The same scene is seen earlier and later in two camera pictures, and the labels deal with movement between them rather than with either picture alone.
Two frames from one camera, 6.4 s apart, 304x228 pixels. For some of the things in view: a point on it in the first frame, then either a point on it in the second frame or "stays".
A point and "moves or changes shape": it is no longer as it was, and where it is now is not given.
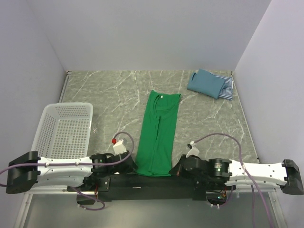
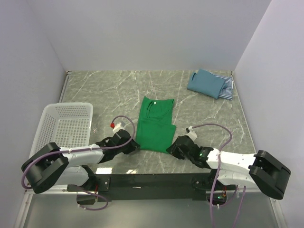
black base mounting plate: (125, 186) stays
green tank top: (155, 155) moves or changes shape
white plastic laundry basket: (63, 130) stays
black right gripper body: (183, 173) to (176, 152)
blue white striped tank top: (226, 93) stays
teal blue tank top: (206, 83) stays
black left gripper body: (128, 169) to (128, 148)
